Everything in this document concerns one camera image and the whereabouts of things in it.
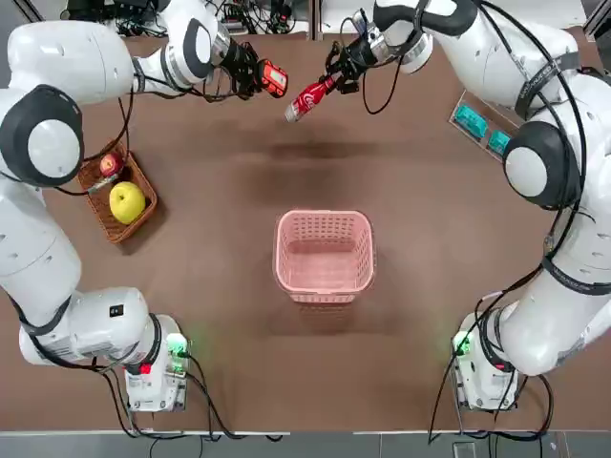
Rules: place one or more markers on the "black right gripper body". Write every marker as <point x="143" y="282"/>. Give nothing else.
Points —
<point x="360" y="53"/>

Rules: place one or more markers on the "clear acrylic shelf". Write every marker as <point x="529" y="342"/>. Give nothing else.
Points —
<point x="465" y="102"/>

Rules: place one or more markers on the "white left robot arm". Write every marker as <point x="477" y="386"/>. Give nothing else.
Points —
<point x="48" y="62"/>

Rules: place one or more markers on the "brown wicker basket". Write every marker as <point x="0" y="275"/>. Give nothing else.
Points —
<point x="114" y="229"/>

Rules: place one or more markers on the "yellow-green pear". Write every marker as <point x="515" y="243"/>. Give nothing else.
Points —
<point x="127" y="202"/>

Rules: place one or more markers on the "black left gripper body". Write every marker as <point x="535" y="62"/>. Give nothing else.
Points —
<point x="241" y="67"/>

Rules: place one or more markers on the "red Coca-Cola bottle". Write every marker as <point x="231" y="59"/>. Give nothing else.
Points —
<point x="308" y="100"/>

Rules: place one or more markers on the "teal packet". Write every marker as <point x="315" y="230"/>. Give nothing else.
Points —
<point x="499" y="142"/>
<point x="471" y="120"/>

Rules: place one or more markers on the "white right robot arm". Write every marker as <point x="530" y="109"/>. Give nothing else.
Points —
<point x="549" y="157"/>

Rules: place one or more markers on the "red apple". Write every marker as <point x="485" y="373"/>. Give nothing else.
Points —
<point x="111" y="163"/>

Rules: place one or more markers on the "pink plastic basket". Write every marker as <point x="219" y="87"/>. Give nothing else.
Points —
<point x="324" y="281"/>

